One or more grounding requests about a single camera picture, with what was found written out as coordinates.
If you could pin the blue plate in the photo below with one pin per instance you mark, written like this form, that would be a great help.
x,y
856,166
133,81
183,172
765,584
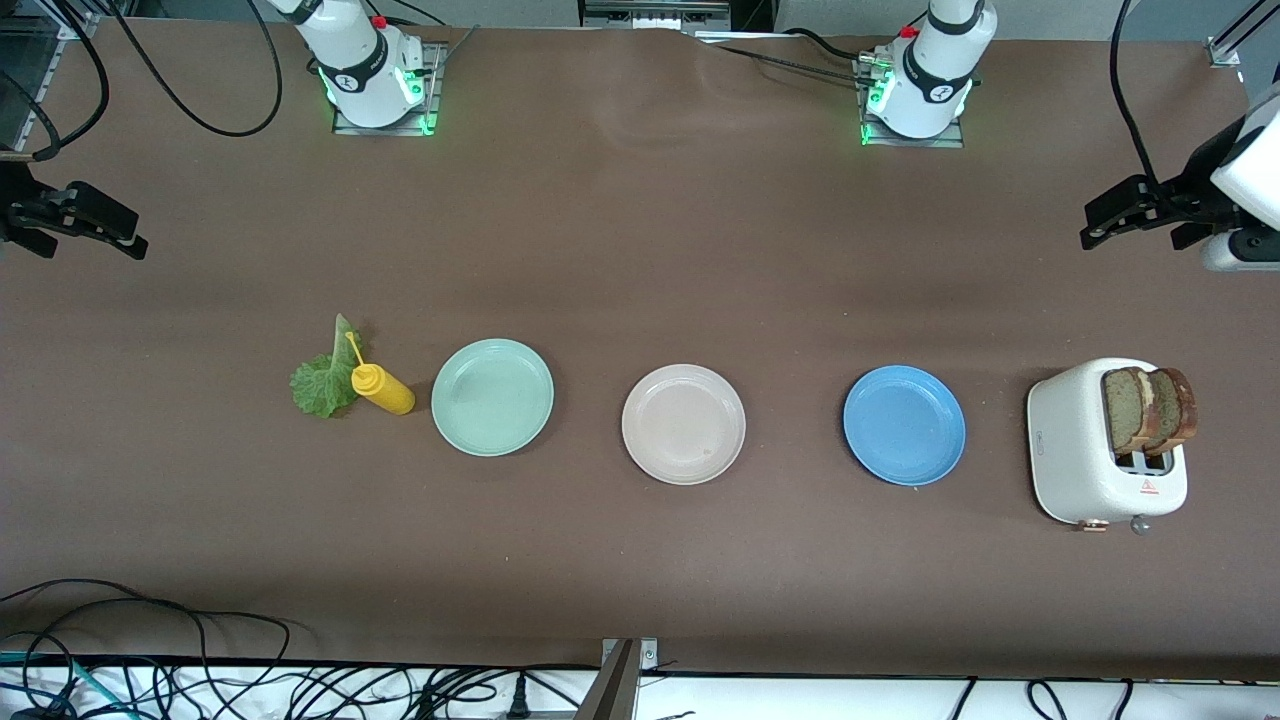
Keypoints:
x,y
904,425

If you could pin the aluminium frame with glass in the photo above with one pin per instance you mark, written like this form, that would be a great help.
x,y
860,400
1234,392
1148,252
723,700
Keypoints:
x,y
40,105

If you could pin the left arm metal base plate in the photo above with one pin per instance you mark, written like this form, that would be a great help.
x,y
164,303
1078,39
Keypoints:
x,y
940,142

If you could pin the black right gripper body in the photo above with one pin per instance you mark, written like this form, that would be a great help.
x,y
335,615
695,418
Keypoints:
x,y
12,200

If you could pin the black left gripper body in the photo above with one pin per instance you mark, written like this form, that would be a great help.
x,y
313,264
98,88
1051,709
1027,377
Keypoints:
x,y
1192,187

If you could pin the green lettuce leaf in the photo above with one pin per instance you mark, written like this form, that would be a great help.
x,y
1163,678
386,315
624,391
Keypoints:
x,y
318,385

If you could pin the black power plug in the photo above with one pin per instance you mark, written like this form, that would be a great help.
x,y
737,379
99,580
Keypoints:
x,y
517,700

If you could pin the short aluminium profile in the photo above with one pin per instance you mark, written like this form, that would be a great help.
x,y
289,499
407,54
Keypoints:
x,y
1225,50

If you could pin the grey metal frame bar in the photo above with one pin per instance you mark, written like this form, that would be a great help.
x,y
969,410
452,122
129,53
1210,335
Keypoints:
x,y
655,15

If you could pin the beige plate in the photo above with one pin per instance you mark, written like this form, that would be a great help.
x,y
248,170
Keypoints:
x,y
683,425

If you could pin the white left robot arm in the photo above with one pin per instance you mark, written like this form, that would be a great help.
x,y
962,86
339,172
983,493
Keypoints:
x,y
940,70

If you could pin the dark crust bread slice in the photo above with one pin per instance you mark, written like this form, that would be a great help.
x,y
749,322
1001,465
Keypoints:
x,y
1180,405

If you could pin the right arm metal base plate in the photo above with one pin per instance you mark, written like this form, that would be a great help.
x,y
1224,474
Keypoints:
x,y
434,100

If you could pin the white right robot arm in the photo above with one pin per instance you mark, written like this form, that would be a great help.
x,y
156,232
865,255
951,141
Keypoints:
x,y
355,60

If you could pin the white side bench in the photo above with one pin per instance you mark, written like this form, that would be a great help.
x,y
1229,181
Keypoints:
x,y
800,700

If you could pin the yellow squeeze bottle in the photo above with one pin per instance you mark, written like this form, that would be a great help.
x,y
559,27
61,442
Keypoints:
x,y
385,392

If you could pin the white toaster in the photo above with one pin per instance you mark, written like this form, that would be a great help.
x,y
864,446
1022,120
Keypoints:
x,y
1070,450

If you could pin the aluminium camera post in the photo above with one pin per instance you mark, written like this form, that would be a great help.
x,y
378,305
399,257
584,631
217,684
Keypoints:
x,y
615,690

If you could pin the light crust bread slice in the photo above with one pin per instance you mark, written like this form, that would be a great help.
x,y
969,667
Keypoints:
x,y
1122,410

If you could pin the mint green plate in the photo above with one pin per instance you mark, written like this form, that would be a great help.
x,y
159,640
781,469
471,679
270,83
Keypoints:
x,y
492,398

